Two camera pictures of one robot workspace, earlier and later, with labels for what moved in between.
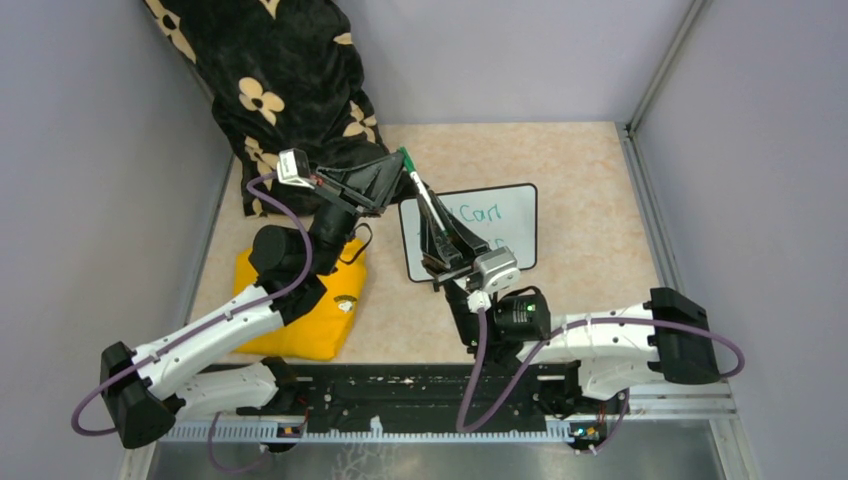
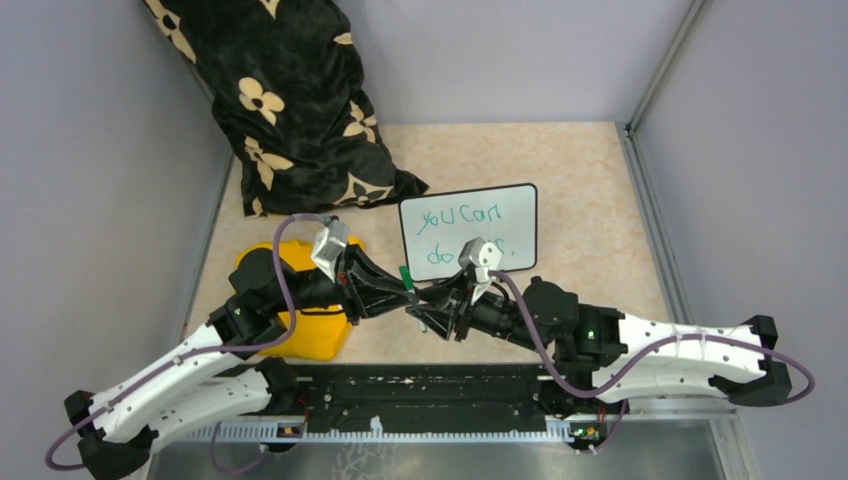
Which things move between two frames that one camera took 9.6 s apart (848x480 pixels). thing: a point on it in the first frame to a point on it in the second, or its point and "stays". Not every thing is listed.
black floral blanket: x=283 y=76 stays
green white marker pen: x=409 y=164 to x=409 y=287
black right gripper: x=441 y=250 to x=438 y=294
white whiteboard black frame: x=502 y=218 stays
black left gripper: x=356 y=188 to x=365 y=289
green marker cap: x=407 y=160 to x=406 y=278
